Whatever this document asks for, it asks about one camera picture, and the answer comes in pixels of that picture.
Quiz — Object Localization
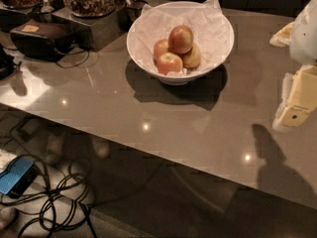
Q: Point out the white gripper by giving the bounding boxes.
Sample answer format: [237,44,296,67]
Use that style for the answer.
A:
[269,0,317,132]

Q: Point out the red-yellow apple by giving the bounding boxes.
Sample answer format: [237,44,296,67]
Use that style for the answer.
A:
[168,25,194,55]

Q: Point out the white ceramic bowl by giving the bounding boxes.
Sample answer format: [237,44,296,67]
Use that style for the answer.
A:
[126,0,236,86]

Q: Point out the right yellowish apple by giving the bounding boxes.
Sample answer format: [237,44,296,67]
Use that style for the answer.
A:
[182,44,201,68]

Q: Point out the front red apple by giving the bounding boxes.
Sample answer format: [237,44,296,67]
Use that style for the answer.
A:
[157,53,183,75]

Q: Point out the red apple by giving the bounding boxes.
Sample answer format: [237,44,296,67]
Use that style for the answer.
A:
[154,39,168,60]
[157,53,183,75]

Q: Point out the left back red apple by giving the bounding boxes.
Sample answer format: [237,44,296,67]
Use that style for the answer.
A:
[154,39,168,60]

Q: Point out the black cup with spoon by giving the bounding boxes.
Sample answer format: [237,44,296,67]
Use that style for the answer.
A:
[125,0,147,31]

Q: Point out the dark stand block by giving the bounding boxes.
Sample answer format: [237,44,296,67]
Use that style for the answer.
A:
[53,8,127,52]

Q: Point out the metal scoop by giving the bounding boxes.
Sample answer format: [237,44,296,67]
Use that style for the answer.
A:
[41,0,54,14]

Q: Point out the black box device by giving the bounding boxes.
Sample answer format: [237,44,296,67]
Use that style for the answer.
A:
[10,20,74,61]

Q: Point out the black object at left edge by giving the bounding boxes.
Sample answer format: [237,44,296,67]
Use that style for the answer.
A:
[0,44,16,79]

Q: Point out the blue foot pedal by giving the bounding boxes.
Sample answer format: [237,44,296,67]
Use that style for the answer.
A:
[0,157,40,199]

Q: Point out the black floor cables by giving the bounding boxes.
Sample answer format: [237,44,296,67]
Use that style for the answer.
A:
[0,116,100,238]

